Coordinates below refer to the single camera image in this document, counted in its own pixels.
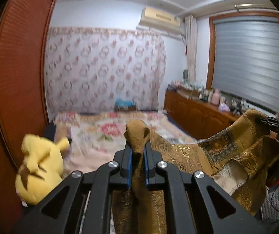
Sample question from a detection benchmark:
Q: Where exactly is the golden brown patterned garment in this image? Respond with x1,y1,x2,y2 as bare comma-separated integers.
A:
113,110,279,233

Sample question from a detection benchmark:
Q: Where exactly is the yellow Pikachu plush toy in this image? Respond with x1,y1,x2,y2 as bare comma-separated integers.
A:
15,134,70,205

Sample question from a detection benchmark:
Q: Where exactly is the small purple plush item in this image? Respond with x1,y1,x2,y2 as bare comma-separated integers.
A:
218,103,230,113

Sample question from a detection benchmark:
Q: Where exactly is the grey window roller blind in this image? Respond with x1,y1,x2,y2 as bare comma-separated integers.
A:
212,15,279,113

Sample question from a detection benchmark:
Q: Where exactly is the pink thermos bottle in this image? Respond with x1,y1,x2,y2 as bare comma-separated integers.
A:
211,89,221,106

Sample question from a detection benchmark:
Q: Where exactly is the floral cream bed quilt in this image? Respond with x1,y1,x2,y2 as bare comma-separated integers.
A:
52,112,195,175

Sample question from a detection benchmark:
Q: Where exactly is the brown wooden sideboard cabinet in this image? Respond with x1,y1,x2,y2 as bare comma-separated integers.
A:
164,90,239,139

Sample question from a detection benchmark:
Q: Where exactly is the cardboard box on sideboard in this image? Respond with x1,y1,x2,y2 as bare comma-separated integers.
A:
177,88,201,98

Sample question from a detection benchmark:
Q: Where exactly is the box with blue cloth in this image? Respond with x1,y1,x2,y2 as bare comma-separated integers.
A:
114,99,136,112

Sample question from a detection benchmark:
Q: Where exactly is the beige tied side curtain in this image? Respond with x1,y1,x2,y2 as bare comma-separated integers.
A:
185,15,198,82

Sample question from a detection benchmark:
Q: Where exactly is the pink circle patterned curtain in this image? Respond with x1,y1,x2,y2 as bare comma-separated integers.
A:
45,27,166,114

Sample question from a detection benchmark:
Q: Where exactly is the red wooden louvered wardrobe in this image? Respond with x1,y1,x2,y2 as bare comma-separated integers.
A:
0,0,56,232

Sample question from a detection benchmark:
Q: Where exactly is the beige wall air conditioner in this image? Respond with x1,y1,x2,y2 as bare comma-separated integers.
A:
139,7,182,35

